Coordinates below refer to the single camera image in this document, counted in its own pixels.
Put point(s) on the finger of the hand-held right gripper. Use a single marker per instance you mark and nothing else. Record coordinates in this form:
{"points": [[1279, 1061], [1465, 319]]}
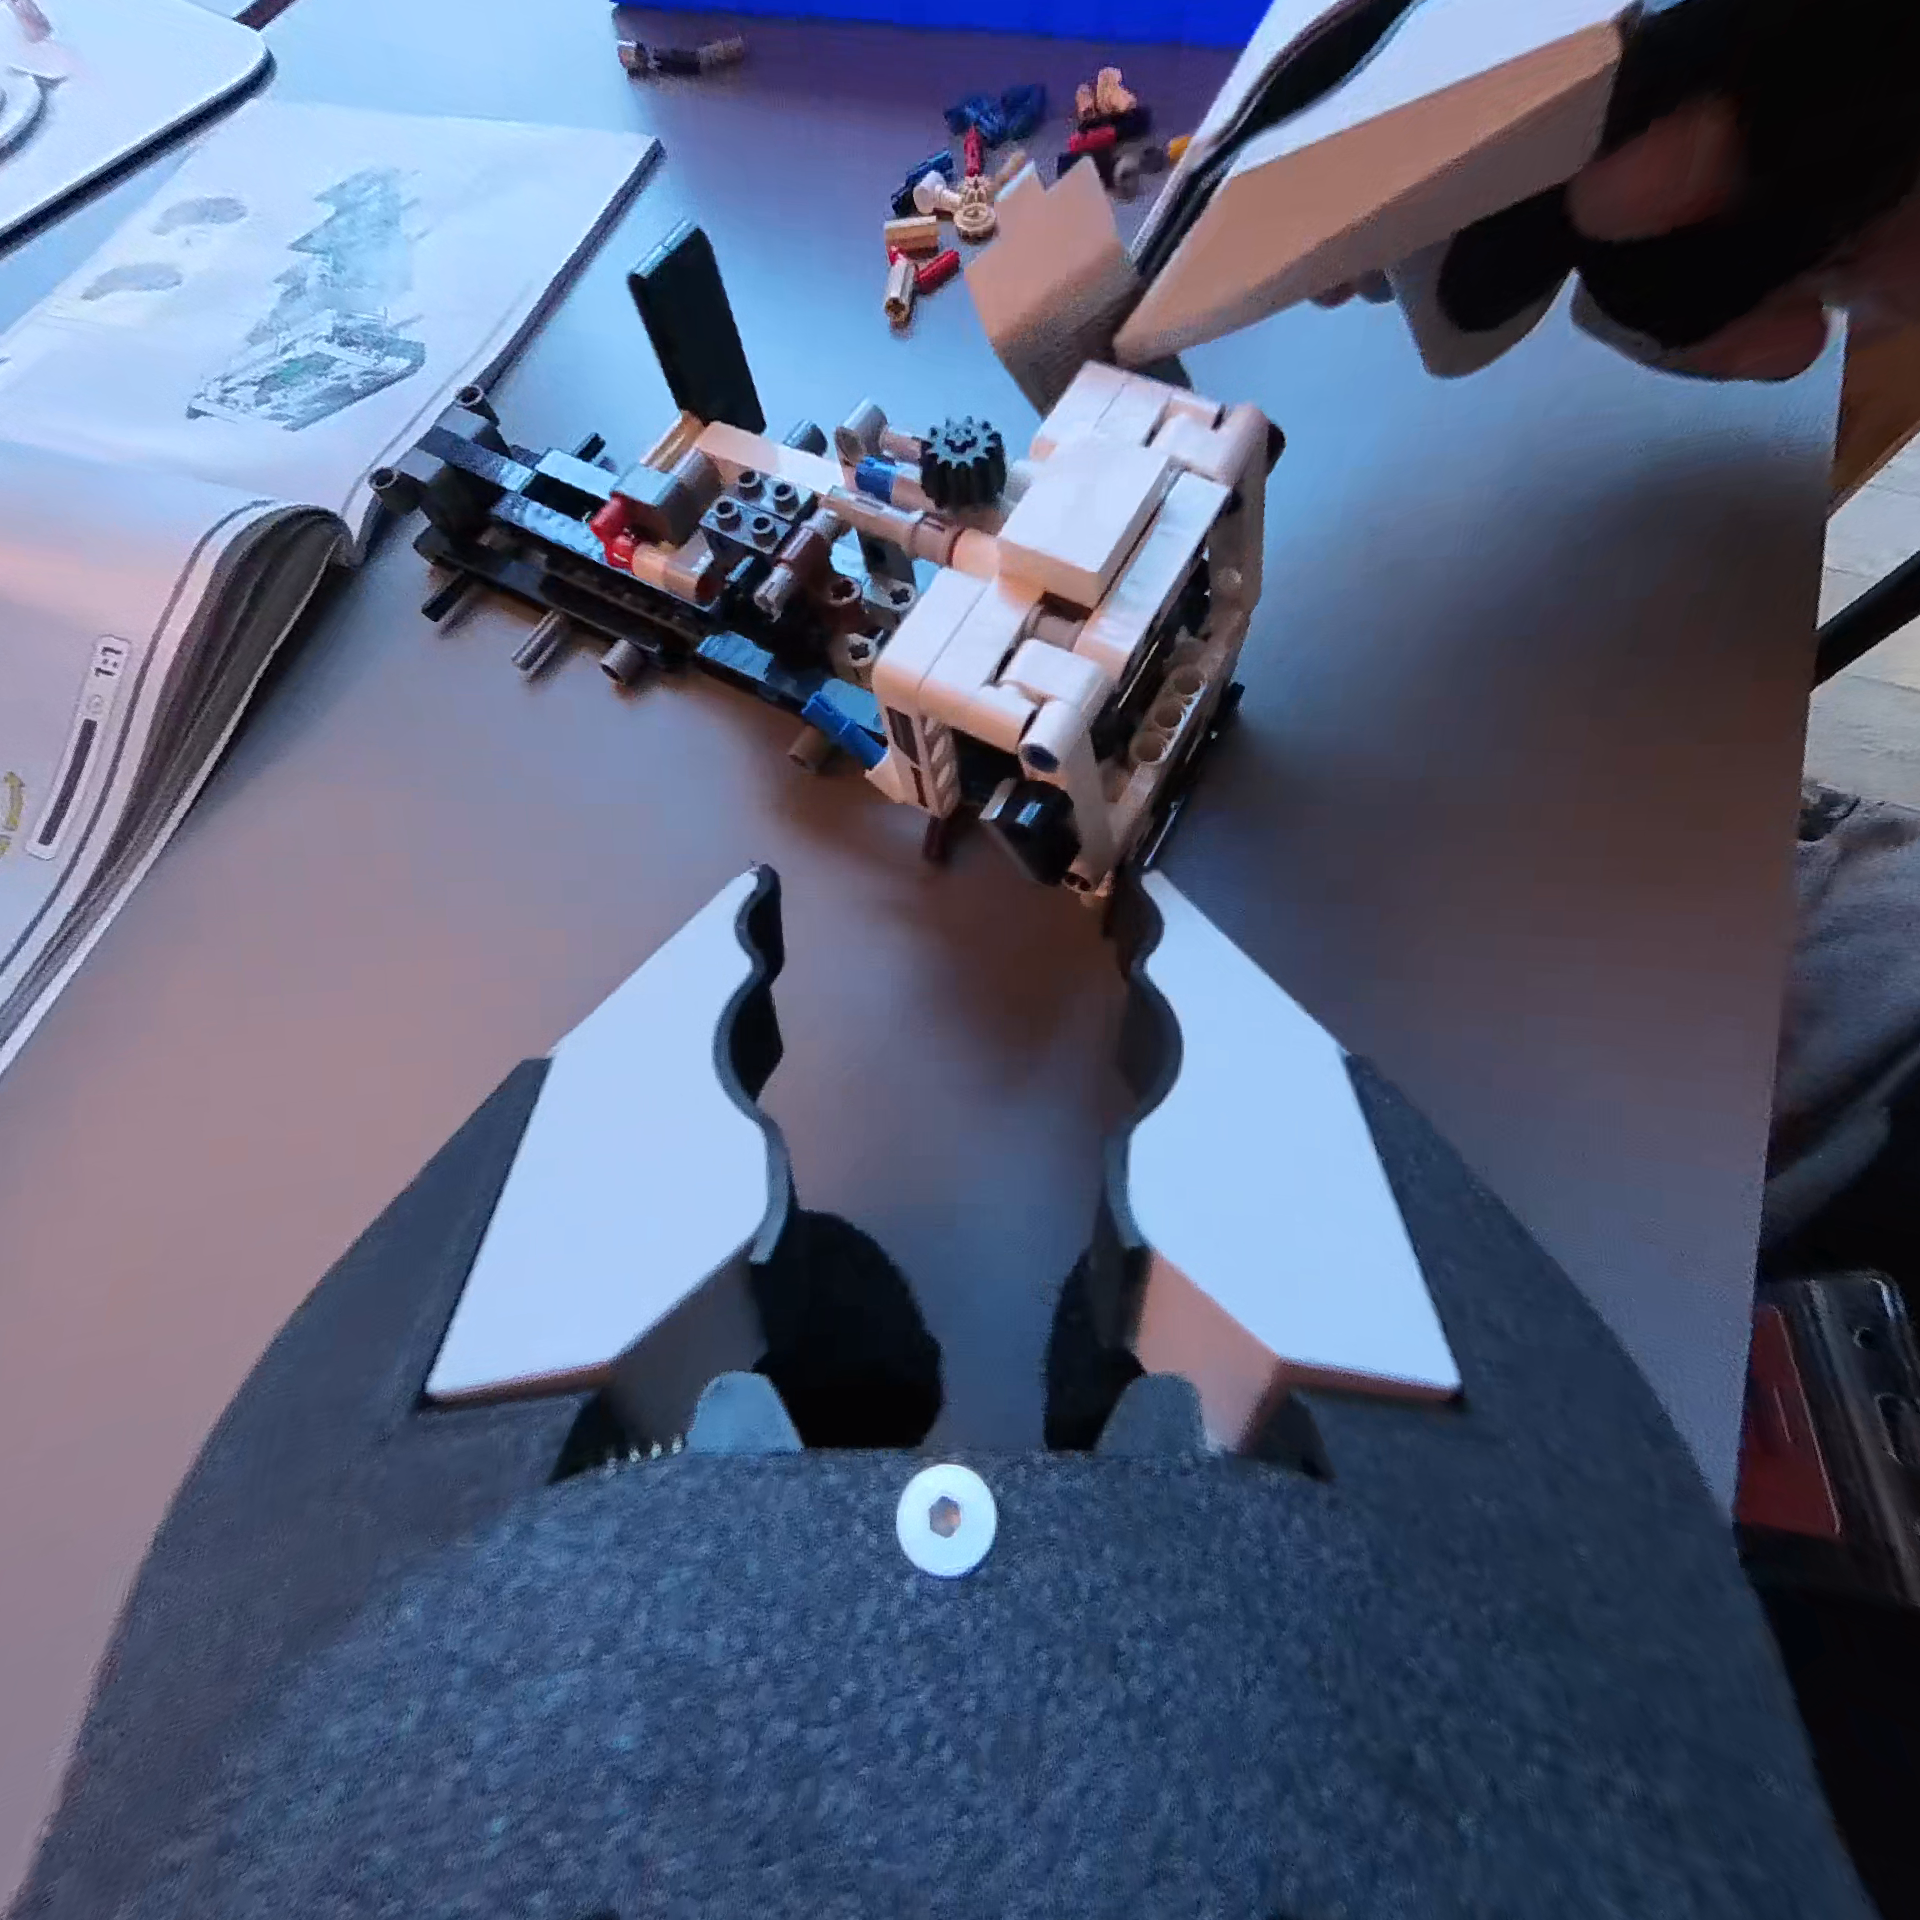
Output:
{"points": [[1048, 285], [1394, 148]]}

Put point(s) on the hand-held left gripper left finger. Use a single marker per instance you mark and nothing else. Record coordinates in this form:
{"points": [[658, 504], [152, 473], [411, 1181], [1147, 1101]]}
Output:
{"points": [[616, 1171]]}

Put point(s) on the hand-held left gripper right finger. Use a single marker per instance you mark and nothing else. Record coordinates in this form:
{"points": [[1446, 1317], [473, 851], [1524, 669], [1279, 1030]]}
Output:
{"points": [[1274, 1186]]}

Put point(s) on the white and black lego vehicle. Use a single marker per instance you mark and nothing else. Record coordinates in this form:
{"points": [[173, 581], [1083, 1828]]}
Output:
{"points": [[1081, 510]]}

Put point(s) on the pile of small lego pieces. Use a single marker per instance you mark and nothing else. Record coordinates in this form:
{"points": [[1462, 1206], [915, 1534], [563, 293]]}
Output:
{"points": [[992, 113]]}

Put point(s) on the small dark lego pin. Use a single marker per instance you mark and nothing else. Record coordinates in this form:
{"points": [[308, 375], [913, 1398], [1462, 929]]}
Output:
{"points": [[674, 55]]}

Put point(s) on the open lego instruction booklet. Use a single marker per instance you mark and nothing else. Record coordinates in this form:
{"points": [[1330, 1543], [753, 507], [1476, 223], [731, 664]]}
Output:
{"points": [[299, 303]]}

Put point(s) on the person's right hand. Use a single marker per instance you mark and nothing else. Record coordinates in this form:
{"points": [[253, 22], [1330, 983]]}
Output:
{"points": [[1742, 349]]}

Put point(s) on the blue plastic bin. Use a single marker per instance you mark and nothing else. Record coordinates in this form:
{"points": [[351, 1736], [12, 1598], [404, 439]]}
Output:
{"points": [[900, 6]]}

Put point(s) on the wooden cabinet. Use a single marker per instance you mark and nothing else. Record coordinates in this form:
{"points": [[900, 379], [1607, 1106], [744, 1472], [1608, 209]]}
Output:
{"points": [[1883, 407]]}

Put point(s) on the black metal bar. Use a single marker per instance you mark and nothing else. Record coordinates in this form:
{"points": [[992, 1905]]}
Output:
{"points": [[1866, 616]]}

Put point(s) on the red and silver object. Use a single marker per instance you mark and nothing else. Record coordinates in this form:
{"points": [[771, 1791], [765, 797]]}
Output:
{"points": [[1830, 1412]]}

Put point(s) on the person's grey pants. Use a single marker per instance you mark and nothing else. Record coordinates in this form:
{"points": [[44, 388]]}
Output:
{"points": [[1845, 973]]}

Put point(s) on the white rounded board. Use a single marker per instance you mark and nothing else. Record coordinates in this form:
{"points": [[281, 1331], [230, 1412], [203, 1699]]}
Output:
{"points": [[150, 72]]}

